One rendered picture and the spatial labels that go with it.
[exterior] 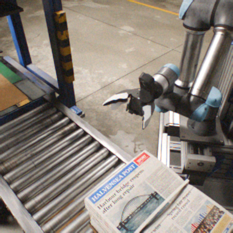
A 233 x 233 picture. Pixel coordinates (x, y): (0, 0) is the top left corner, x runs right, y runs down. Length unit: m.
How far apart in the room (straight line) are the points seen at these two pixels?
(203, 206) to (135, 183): 0.22
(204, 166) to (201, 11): 0.73
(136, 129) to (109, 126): 0.27
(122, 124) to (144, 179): 1.70
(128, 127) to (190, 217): 1.77
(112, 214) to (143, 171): 0.18
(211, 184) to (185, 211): 1.13
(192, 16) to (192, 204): 0.70
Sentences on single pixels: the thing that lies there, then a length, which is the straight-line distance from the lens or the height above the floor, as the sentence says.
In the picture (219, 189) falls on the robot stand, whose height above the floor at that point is 0.21.
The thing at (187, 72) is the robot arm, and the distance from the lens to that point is 1.17.
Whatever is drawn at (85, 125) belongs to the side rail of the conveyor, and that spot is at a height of 0.80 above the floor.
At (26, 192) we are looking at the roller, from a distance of 1.13.
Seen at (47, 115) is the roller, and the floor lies 0.79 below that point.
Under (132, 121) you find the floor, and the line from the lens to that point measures 2.51.
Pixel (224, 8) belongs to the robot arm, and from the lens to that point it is 1.02.
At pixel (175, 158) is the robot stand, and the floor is 0.21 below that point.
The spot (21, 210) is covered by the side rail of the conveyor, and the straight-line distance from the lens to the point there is 1.10.
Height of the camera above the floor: 1.72
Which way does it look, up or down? 41 degrees down
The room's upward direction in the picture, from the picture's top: straight up
